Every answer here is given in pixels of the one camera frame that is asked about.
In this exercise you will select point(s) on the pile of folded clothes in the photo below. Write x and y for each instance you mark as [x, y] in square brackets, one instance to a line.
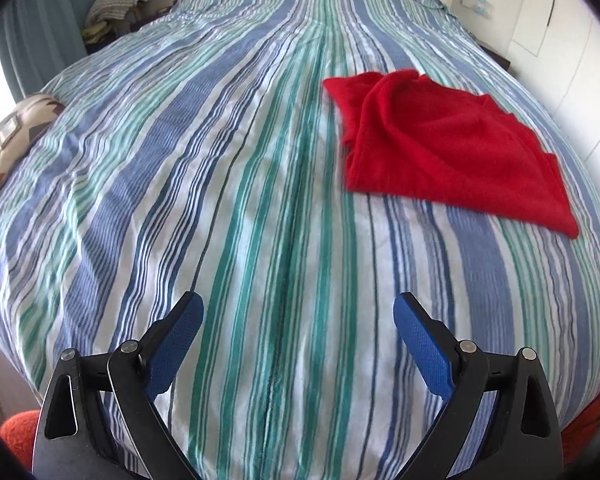
[105, 14]

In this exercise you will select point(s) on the beige patterned cushion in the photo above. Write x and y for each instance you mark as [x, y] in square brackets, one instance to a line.
[19, 131]

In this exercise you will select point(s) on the red sweater white motif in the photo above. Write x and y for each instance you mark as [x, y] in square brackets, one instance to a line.
[406, 135]

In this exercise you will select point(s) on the blue green striped bedspread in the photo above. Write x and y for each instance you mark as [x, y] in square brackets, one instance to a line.
[202, 153]

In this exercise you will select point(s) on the dark wooden nightstand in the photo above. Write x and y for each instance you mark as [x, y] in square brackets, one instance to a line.
[501, 60]

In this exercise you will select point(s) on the wall socket with sticker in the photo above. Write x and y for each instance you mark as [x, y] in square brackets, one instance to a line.
[480, 7]

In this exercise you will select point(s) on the teal curtain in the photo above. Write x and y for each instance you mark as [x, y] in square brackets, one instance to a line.
[38, 40]

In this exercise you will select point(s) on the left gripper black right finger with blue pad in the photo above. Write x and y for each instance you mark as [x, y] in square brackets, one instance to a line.
[498, 418]

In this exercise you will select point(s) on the orange fluffy garment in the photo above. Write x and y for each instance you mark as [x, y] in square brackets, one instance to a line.
[18, 433]

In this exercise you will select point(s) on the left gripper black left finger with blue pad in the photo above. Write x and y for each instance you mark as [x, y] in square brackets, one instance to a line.
[74, 440]

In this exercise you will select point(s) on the white wardrobe doors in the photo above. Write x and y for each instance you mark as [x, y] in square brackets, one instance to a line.
[555, 52]

